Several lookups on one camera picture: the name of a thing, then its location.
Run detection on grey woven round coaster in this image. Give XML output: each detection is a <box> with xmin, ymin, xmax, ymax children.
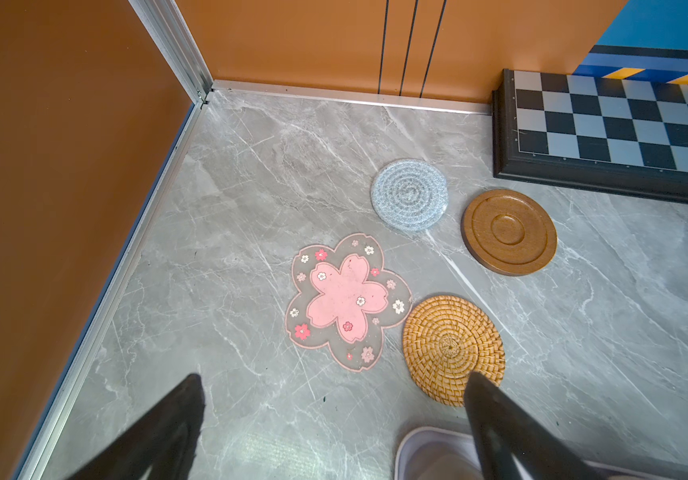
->
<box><xmin>370</xmin><ymin>159</ymin><xmax>449</xmax><ymax>232</ymax></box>

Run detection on pink flower coaster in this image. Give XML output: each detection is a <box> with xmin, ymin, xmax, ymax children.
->
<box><xmin>284</xmin><ymin>233</ymin><xmax>413</xmax><ymax>372</ymax></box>

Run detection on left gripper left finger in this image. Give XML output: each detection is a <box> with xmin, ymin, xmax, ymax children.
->
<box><xmin>71</xmin><ymin>373</ymin><xmax>205</xmax><ymax>479</ymax></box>

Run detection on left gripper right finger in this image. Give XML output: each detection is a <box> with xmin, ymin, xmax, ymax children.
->
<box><xmin>464</xmin><ymin>371</ymin><xmax>601</xmax><ymax>479</ymax></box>

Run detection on lavender silicone tray mat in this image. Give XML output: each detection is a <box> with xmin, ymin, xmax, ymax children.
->
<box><xmin>394</xmin><ymin>426</ymin><xmax>688</xmax><ymax>479</ymax></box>

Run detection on yellow rattan round coaster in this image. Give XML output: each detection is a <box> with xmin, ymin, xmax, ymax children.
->
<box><xmin>402</xmin><ymin>295</ymin><xmax>506</xmax><ymax>407</ymax></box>

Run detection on black white chessboard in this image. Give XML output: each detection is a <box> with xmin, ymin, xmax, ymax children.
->
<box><xmin>492</xmin><ymin>70</ymin><xmax>688</xmax><ymax>204</ymax></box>

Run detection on brown wooden round coaster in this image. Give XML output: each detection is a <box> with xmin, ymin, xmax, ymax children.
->
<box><xmin>461</xmin><ymin>189</ymin><xmax>557</xmax><ymax>276</ymax></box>

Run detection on orange mug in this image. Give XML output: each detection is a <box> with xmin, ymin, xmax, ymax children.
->
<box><xmin>398</xmin><ymin>454</ymin><xmax>650</xmax><ymax>479</ymax></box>

